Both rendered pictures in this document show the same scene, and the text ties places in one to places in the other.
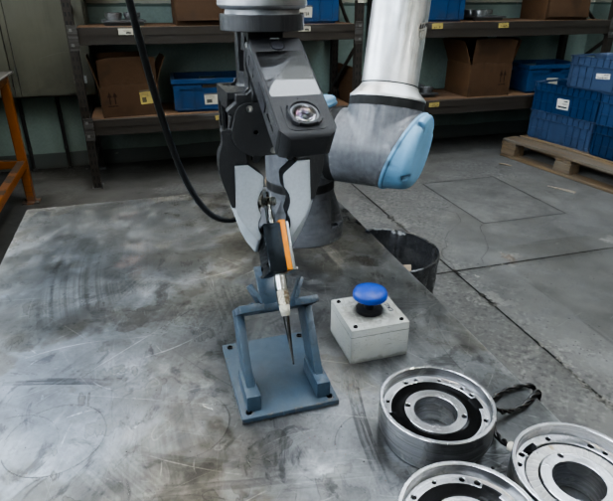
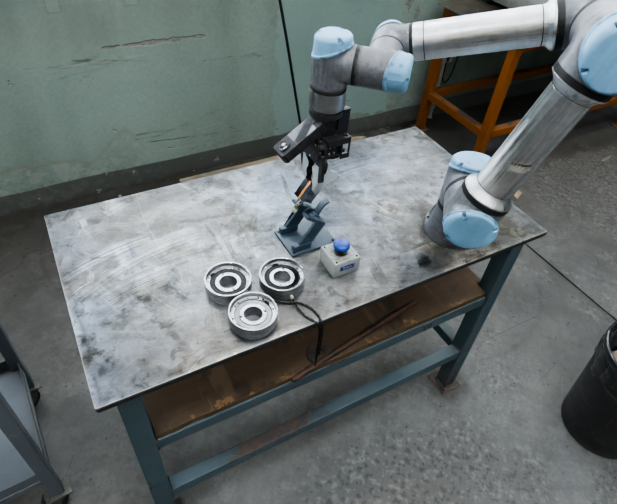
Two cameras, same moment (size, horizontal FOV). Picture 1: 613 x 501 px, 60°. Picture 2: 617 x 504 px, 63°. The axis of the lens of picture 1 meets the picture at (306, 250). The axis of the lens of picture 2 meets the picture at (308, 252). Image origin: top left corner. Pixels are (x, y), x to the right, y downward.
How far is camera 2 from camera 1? 1.03 m
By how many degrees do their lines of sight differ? 61
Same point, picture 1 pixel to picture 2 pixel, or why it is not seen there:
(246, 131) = not seen: hidden behind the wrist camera
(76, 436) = (259, 196)
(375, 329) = (326, 254)
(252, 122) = not seen: hidden behind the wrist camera
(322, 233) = (436, 235)
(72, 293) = (342, 167)
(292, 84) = (296, 136)
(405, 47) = (495, 168)
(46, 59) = not seen: outside the picture
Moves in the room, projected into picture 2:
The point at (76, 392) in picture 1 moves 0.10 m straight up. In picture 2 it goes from (280, 189) to (281, 160)
